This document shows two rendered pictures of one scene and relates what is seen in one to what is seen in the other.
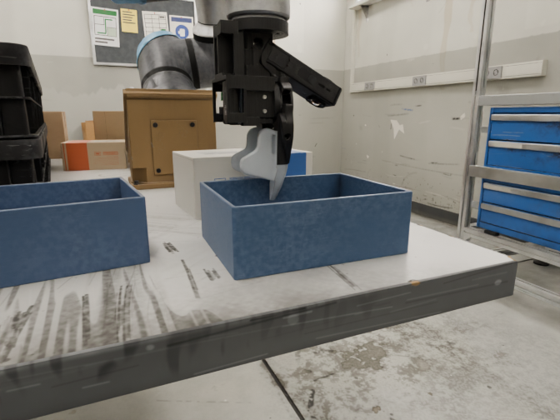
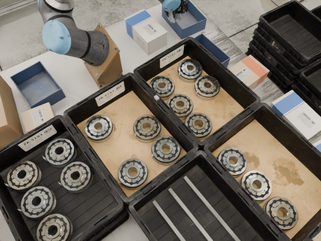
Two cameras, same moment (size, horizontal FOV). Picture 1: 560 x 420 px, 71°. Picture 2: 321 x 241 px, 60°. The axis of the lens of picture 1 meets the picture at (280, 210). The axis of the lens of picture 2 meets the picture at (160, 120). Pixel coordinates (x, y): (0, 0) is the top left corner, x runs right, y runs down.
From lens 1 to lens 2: 1.63 m
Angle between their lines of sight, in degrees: 82
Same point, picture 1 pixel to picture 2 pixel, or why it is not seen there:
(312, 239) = (197, 15)
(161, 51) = (76, 30)
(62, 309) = (221, 46)
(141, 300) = (215, 38)
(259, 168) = (179, 16)
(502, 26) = not seen: outside the picture
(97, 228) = (207, 42)
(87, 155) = not seen: hidden behind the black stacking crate
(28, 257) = (215, 51)
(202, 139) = not seen: hidden behind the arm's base
